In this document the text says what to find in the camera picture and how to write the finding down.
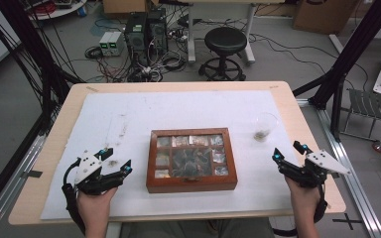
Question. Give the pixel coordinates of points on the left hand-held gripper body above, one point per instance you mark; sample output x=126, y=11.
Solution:
x=86, y=167

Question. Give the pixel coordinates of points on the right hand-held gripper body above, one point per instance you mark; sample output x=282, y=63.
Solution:
x=324, y=160

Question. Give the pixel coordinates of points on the clear glass cup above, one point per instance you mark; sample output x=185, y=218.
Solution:
x=266, y=124

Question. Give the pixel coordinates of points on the wooden compartment box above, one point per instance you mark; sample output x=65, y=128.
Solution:
x=191, y=185

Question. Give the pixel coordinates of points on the person's left hand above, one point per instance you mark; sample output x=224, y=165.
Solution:
x=96, y=205

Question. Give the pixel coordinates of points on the person's right hand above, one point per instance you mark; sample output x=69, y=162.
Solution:
x=304, y=200

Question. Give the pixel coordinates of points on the brown tea crumbs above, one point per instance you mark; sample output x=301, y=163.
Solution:
x=113, y=163

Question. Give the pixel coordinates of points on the pale tea packet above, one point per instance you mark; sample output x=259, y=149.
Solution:
x=161, y=173
x=162, y=160

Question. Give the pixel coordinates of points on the white grey tea packet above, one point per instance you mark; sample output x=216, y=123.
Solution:
x=163, y=142

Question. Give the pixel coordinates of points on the black tape strip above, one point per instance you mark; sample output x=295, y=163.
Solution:
x=32, y=174

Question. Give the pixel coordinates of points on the silver tea packet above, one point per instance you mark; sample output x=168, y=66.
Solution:
x=216, y=140
x=221, y=170
x=219, y=155

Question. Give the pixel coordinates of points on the white red tea packet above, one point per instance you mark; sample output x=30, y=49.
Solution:
x=198, y=140
x=179, y=141

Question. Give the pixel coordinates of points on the black tape cross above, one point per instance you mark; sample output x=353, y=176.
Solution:
x=347, y=220

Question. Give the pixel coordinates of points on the pile of dark tea bags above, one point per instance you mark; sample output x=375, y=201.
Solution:
x=191, y=162

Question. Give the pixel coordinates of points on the green slatted bench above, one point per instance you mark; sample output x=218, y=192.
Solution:
x=372, y=107

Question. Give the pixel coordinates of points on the person's grey trousers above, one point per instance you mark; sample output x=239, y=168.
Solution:
x=185, y=230

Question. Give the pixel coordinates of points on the white table mat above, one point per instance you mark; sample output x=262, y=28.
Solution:
x=185, y=109

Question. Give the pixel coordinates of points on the white bench power supply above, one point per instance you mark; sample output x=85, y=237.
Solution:
x=117, y=43
x=105, y=43

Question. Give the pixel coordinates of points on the black computer tower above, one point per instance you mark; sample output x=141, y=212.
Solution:
x=135, y=33
x=157, y=29

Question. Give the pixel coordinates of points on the black round stool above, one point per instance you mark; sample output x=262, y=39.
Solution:
x=225, y=39

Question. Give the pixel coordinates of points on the large cardboard box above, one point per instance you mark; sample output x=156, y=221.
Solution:
x=324, y=16

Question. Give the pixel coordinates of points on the white desk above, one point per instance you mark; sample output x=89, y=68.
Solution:
x=191, y=36

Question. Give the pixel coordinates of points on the round white table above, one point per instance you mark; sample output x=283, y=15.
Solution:
x=59, y=12

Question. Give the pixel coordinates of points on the brown cardboard box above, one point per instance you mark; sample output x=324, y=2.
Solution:
x=125, y=6

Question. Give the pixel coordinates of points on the aluminium rail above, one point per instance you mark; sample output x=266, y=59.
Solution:
x=10, y=191
x=354, y=178

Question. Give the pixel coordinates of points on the black metal frame post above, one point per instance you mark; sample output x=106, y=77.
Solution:
x=353, y=49
x=26, y=36

